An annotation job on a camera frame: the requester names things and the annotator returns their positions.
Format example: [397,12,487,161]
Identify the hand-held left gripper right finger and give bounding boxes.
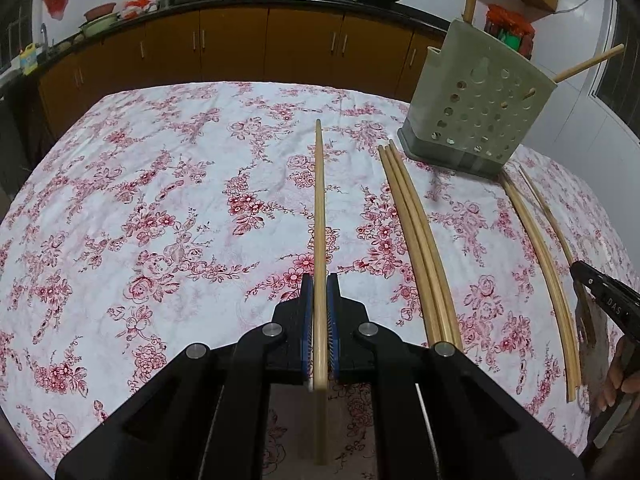
[326,272,586,480]

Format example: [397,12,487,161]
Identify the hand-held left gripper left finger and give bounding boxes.
[55,272,314,480]

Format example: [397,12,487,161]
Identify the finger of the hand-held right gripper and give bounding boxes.
[569,260,640,347]

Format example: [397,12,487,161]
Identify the green perforated chopstick holder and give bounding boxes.
[397,17,558,179]

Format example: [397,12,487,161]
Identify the person's right hand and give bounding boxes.
[597,334,640,412]

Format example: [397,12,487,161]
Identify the red floral tablecloth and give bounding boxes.
[0,81,635,480]

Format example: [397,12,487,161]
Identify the dark window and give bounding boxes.
[590,0,640,128]

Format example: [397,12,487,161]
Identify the brown lower kitchen cabinets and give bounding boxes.
[37,2,453,138]

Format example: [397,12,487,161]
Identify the red and green packets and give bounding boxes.
[484,3,536,59]

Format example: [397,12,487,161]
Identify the black kitchen countertop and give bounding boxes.
[0,0,453,86]

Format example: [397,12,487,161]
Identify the red crumpled bag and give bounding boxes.
[122,0,152,21]

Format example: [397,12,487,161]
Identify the green enamel basin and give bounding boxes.
[78,12,122,39]

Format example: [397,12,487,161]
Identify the pink bowl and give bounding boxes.
[83,3,117,22]

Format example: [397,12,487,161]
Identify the yellow detergent bottle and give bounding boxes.
[18,42,40,76]

